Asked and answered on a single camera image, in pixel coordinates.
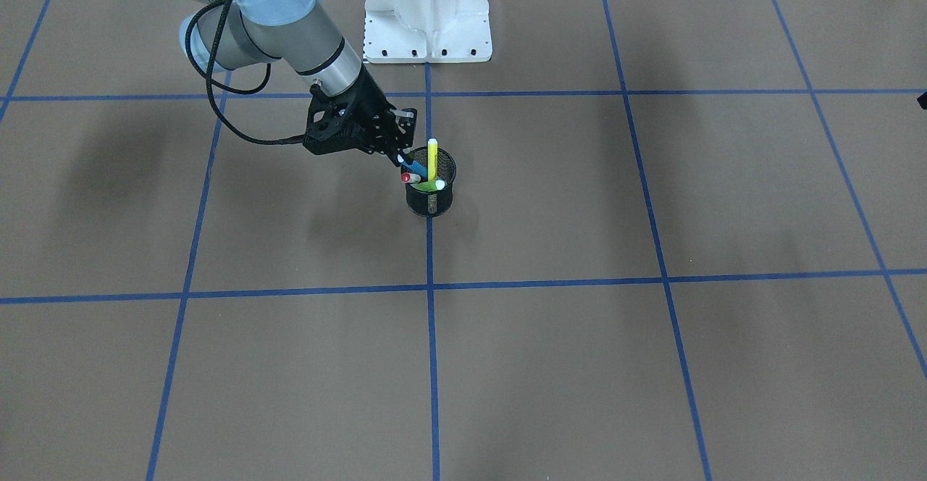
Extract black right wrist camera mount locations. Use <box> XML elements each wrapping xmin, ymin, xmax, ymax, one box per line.
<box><xmin>301</xmin><ymin>83</ymin><xmax>372</xmax><ymax>155</ymax></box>

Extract yellow highlighter pen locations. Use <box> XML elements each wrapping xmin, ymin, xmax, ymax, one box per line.
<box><xmin>427</xmin><ymin>138</ymin><xmax>438</xmax><ymax>182</ymax></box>

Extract brown paper table cover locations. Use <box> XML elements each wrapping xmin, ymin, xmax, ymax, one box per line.
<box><xmin>0</xmin><ymin>0</ymin><xmax>927</xmax><ymax>481</ymax></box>

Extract blue tape grid lines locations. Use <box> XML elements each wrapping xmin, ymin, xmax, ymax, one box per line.
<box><xmin>0</xmin><ymin>0</ymin><xmax>927</xmax><ymax>481</ymax></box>

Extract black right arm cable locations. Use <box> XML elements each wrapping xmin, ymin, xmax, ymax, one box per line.
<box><xmin>185</xmin><ymin>0</ymin><xmax>319</xmax><ymax>146</ymax></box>

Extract blue marker pen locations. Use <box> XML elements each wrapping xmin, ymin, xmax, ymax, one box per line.
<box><xmin>401</xmin><ymin>155</ymin><xmax>428</xmax><ymax>181</ymax></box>

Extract red white marker pen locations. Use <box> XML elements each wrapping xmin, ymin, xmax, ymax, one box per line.
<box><xmin>400</xmin><ymin>172</ymin><xmax>421</xmax><ymax>185</ymax></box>

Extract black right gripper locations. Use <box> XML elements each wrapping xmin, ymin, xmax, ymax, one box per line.
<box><xmin>348</xmin><ymin>68</ymin><xmax>417</xmax><ymax>168</ymax></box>

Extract green highlighter pen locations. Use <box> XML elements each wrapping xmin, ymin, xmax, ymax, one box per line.
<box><xmin>408</xmin><ymin>180</ymin><xmax>447</xmax><ymax>193</ymax></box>

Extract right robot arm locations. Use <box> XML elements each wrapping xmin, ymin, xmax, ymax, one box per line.
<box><xmin>179</xmin><ymin>0</ymin><xmax>417</xmax><ymax>170</ymax></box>

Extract black mesh pen cup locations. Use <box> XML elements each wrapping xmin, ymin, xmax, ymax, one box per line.
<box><xmin>405</xmin><ymin>147</ymin><xmax>456</xmax><ymax>218</ymax></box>

